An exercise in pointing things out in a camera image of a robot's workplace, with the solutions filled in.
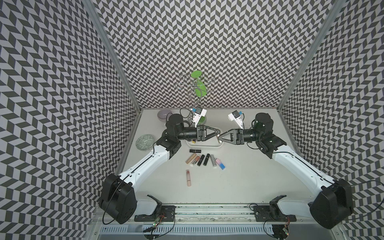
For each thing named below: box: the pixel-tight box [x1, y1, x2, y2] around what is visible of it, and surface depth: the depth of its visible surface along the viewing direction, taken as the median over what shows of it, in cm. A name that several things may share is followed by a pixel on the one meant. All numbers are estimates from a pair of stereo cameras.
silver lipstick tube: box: [210, 154, 217, 167], surface depth 93 cm
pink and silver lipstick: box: [190, 154, 201, 167], surface depth 91 cm
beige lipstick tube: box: [185, 153, 197, 165], surface depth 92 cm
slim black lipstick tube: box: [189, 149, 202, 153], surface depth 96 cm
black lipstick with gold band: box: [203, 153, 211, 166], surface depth 93 cm
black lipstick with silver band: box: [197, 154, 205, 167], surface depth 92 cm
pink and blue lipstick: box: [215, 158, 226, 170], surface depth 91 cm
